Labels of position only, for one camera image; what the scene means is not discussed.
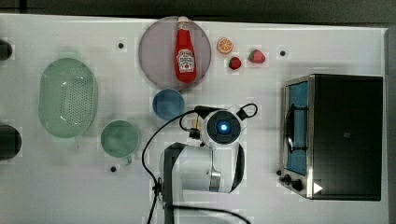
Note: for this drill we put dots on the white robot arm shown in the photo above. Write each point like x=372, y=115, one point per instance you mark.
x=216, y=165

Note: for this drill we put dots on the dark red strawberry toy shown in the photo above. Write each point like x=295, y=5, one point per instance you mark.
x=234, y=63

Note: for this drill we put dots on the green mug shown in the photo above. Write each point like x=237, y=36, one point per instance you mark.
x=120, y=139

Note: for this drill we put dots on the grey round plate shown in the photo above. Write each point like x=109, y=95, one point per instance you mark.
x=156, y=53

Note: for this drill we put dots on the orange slice toy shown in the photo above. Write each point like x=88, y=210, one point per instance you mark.
x=225, y=45

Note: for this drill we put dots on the red ketchup bottle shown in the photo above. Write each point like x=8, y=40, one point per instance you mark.
x=184, y=60

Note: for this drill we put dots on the black round object lower left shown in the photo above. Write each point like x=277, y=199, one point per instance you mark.
x=10, y=142

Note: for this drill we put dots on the black toaster oven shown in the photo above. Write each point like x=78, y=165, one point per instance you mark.
x=332, y=137

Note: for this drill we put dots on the red green strawberry toy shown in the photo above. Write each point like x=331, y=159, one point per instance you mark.
x=256, y=56

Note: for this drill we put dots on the green perforated colander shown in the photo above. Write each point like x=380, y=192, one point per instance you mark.
x=68, y=96

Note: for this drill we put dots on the blue bowl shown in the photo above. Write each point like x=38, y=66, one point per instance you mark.
x=168, y=104

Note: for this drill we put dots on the black round object upper left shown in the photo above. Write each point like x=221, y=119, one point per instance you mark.
x=5, y=50

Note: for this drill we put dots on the black round object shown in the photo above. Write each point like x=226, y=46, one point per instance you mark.
x=10, y=142
x=5, y=50

